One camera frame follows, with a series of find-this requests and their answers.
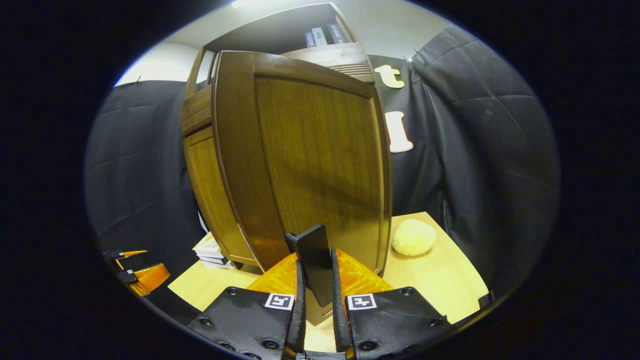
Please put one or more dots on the white-spined book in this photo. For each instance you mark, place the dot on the white-spined book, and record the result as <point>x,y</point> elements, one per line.
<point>320,36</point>

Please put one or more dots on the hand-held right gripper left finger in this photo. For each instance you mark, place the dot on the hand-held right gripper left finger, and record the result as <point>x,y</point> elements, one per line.
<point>300,320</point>

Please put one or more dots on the wooden cabinet door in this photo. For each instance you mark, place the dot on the wooden cabinet door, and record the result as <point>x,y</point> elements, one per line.
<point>310,150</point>
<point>210,190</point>

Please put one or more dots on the stack of paperback books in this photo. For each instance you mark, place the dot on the stack of paperback books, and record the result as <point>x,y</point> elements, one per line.
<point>210,250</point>

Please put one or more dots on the large ceiling light panel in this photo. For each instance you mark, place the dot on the large ceiling light panel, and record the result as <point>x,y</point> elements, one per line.
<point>246,3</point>

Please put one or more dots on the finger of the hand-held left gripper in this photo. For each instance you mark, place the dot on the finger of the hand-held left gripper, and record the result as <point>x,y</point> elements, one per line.
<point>131,261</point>
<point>147,280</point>

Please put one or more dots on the pale yellow round object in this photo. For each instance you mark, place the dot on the pale yellow round object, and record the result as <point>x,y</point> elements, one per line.
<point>414,237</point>

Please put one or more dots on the blue-spined book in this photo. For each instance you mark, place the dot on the blue-spined book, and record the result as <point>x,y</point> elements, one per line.
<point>310,40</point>

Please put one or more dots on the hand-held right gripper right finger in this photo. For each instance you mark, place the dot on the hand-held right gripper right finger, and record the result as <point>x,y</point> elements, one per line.
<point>340,320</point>

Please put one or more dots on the wooden double-door shoe cabinet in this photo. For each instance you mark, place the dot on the wooden double-door shoe cabinet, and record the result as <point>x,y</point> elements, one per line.
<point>260,32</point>

